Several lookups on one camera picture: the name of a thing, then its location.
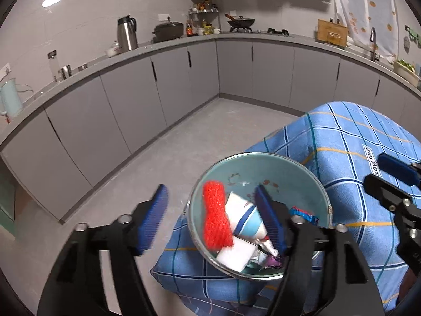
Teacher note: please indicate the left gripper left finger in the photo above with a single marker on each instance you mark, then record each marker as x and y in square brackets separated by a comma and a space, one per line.
[75, 285]

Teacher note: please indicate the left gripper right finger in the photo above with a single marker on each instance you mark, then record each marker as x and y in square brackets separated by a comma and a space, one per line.
[347, 286]

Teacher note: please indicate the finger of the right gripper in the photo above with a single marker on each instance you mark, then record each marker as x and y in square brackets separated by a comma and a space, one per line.
[392, 198]
[407, 173]

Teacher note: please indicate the purple foil wrapper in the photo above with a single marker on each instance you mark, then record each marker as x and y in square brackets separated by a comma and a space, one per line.
[274, 262]

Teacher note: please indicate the orange blue snack wrapper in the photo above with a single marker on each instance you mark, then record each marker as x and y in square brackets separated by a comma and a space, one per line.
[309, 217]

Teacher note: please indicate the white black sponge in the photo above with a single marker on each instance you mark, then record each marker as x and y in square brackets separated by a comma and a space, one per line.
[237, 256]

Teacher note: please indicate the red foam net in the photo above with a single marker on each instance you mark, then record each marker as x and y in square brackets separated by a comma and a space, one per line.
[217, 233]

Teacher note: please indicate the clear plastic bag red print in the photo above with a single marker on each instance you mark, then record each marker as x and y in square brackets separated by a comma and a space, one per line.
[264, 249]

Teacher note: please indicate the dark kitchen faucet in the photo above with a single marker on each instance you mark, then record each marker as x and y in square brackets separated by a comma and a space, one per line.
[373, 39]

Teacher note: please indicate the blue plaid tablecloth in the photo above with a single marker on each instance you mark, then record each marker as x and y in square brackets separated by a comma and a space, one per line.
[338, 142]

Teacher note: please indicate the teal metal bucket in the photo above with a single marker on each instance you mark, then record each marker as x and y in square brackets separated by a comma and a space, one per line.
[285, 180]

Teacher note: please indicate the white vegetable basin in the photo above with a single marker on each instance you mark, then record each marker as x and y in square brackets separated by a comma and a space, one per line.
[407, 72]

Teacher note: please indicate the hanging green cloths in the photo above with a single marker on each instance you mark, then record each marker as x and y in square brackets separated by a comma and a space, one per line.
[412, 37]

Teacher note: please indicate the grey lower cabinets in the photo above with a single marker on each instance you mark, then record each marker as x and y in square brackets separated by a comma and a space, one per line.
[73, 136]

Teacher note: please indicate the wooden knife block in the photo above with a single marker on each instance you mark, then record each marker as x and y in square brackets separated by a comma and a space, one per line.
[329, 32]

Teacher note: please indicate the orange print curtain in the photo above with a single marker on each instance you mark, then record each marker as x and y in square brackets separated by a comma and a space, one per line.
[361, 15]

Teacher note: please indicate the gas stove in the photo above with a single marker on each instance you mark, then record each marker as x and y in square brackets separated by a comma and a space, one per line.
[282, 32]

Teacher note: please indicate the mint electric kettle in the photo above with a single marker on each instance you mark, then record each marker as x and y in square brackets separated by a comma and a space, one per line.
[11, 104]

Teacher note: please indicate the clear glass bottle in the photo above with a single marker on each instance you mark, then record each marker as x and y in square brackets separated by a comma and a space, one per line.
[54, 66]

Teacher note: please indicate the black wok on stove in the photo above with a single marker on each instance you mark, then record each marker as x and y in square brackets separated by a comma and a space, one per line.
[238, 24]

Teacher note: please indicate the steel thermos jug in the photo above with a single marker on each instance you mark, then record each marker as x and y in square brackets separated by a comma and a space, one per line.
[126, 34]

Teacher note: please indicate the spice rack with bottles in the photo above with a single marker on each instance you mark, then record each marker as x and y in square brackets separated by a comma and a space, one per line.
[203, 19]

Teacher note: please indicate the black rice cooker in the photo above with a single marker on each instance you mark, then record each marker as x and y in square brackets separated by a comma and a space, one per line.
[168, 31]

